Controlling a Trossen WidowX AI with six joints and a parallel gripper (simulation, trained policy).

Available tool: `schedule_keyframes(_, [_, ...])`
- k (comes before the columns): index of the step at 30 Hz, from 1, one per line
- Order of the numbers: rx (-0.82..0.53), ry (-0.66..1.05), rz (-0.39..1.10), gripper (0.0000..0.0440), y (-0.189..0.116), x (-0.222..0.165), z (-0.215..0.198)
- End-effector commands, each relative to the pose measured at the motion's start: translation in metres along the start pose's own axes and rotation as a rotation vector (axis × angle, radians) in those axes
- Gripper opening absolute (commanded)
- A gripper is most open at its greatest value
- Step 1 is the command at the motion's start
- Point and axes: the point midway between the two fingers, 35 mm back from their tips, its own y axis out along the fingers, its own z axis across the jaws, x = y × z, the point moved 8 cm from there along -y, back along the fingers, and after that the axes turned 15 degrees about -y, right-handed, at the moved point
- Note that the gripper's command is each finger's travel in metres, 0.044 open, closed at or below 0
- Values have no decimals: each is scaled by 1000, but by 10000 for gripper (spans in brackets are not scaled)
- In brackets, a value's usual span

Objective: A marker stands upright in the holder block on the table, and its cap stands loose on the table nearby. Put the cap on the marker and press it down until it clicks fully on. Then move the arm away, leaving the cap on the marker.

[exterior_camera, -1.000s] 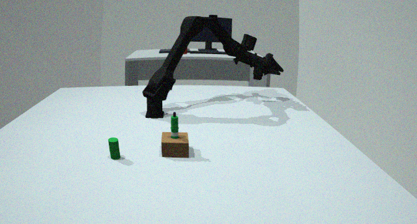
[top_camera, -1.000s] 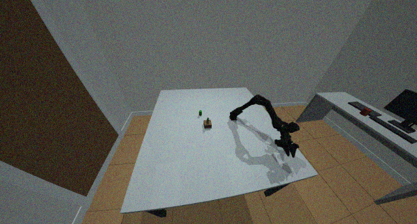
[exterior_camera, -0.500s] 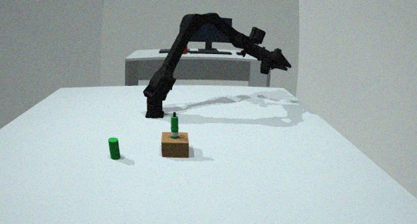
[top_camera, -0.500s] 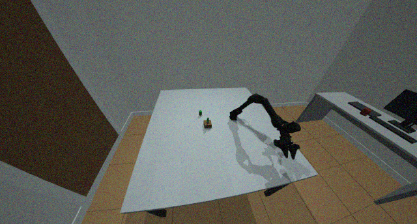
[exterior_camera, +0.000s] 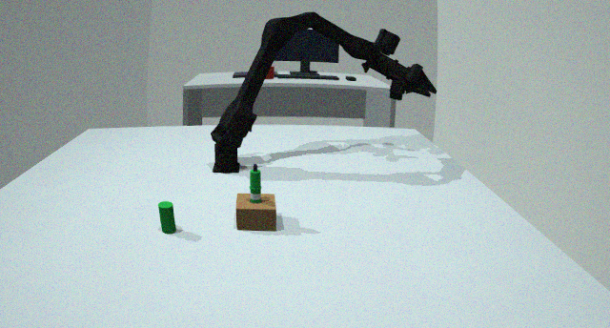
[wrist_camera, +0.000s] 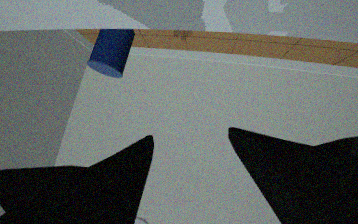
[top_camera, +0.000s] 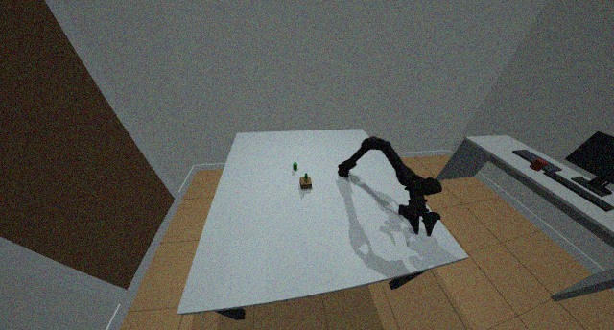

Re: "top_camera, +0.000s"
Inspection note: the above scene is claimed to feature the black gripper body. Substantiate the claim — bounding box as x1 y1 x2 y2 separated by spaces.
398 196 441 220

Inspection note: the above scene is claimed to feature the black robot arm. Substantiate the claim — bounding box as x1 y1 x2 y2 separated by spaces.
338 136 442 197

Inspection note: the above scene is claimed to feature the brown wooden block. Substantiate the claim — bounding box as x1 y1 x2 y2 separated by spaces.
300 177 312 189

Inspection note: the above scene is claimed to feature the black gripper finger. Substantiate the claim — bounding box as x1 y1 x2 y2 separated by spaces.
421 218 437 237
403 214 419 235

